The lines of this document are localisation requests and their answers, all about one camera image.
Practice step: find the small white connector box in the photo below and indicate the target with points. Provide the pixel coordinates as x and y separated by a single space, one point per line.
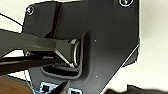
75 90
45 87

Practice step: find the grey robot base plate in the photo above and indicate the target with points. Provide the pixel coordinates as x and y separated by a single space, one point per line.
110 40

